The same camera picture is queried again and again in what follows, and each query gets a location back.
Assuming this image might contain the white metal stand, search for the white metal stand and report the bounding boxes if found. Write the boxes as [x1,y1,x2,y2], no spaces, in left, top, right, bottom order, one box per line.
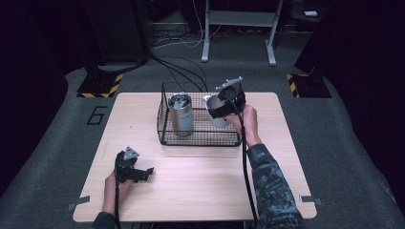
[201,0,285,67]

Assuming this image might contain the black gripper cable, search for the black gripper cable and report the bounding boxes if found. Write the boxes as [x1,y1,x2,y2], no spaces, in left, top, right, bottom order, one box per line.
[114,152,123,229]
[223,94,261,229]

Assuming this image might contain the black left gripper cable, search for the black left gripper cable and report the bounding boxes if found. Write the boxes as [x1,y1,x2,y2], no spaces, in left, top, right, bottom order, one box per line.
[114,152,123,229]

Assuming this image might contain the person's left hand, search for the person's left hand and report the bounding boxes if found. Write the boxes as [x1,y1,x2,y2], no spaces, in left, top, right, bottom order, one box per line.
[102,171,135,216]

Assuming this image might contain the black base with striped edge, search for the black base with striped edge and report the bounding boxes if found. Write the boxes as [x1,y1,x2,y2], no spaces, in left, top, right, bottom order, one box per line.
[76,65,124,99]
[286,68,332,99]

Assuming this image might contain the person's right hand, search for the person's right hand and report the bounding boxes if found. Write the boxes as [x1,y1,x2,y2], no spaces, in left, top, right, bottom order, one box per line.
[223,104,264,148]

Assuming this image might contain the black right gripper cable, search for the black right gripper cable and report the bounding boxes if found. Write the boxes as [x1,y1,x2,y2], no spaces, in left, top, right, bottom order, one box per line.
[223,94,261,229]

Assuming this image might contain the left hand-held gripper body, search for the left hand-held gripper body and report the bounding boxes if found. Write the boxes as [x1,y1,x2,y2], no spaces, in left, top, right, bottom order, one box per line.
[114,146,141,185]

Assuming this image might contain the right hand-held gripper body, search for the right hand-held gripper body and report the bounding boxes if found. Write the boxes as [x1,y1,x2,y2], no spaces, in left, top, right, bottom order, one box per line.
[214,75,247,115]

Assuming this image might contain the white floor cables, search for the white floor cables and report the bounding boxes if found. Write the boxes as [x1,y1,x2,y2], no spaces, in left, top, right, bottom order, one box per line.
[152,0,224,51]

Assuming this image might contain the silver mug with white handle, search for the silver mug with white handle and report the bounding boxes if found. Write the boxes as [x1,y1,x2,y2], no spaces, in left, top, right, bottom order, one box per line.
[202,94,233,129]

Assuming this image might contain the steel tumbler with lid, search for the steel tumbler with lid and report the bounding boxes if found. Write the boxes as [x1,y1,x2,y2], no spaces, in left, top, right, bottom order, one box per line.
[167,92,195,137]

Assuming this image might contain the black cabinet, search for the black cabinet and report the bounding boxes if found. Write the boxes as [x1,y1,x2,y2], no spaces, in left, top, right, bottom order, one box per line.
[80,0,151,66]

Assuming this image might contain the grey tape strip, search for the grey tape strip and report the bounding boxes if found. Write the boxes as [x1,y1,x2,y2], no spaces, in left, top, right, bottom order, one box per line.
[66,195,92,212]
[299,194,323,206]

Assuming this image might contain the black floor cable bundle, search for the black floor cable bundle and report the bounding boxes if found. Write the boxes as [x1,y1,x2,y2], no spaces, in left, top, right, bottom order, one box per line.
[148,52,209,94]

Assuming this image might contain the black wire basket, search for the black wire basket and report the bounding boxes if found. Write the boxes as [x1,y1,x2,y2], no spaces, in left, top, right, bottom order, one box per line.
[157,81,246,147]

